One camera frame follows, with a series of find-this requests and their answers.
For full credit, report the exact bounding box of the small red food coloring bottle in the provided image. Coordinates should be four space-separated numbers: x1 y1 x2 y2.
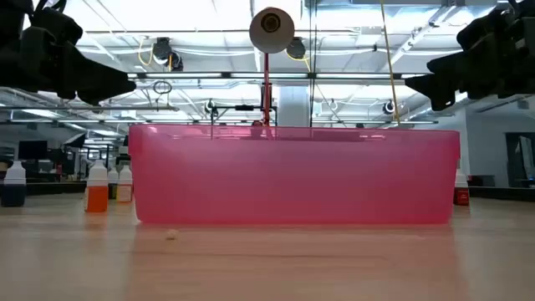
453 169 470 207

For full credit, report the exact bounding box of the black power cable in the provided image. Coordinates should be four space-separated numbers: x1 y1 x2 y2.
308 0 315 126

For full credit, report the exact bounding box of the yellow hanging cable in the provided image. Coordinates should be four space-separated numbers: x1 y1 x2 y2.
378 0 402 125

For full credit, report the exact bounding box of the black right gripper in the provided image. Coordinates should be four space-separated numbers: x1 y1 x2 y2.
404 37 519 111

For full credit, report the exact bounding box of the small yellow food coloring bottle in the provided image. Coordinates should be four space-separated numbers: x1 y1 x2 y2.
116 165 134 204

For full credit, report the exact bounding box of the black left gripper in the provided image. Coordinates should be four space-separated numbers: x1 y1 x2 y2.
19 31 137 106

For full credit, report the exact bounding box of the white building column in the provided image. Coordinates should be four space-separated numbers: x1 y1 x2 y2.
278 85 311 127

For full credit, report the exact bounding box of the small blue food coloring bottle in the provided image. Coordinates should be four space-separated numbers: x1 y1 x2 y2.
1 161 28 208

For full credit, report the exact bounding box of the small orange food coloring bottle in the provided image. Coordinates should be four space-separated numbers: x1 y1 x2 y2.
85 160 110 214

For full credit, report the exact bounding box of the red desk lamp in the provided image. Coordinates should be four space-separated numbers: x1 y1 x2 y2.
249 6 296 127

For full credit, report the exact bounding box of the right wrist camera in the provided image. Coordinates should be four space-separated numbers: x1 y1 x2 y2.
456 7 513 50

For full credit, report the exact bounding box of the red translucent plastic tray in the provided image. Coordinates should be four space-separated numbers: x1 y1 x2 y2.
128 123 461 226

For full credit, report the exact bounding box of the black computer monitor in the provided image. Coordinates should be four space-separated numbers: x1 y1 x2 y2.
18 140 48 161

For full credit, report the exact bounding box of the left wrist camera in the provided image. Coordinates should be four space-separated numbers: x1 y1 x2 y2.
29 7 84 46

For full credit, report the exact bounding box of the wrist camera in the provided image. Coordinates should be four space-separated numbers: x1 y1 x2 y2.
456 7 513 50
29 7 84 46

